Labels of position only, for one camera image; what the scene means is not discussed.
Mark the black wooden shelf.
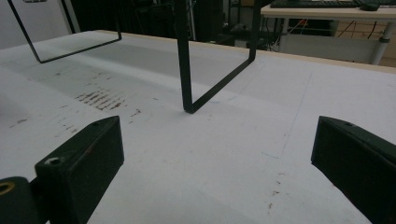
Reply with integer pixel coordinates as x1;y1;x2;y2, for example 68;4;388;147
7;0;263;115

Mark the wooden desk with white legs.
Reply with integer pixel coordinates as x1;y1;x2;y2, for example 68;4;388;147
261;4;396;66

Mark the black computer mouse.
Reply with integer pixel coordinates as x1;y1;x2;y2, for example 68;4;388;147
359;2;381;12

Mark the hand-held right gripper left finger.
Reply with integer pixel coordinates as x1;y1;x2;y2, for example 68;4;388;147
35;115;125;224

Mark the black keyboard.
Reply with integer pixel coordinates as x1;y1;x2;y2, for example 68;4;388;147
270;0;360;9

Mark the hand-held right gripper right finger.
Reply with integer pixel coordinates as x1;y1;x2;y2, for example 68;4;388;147
310;115;396;224

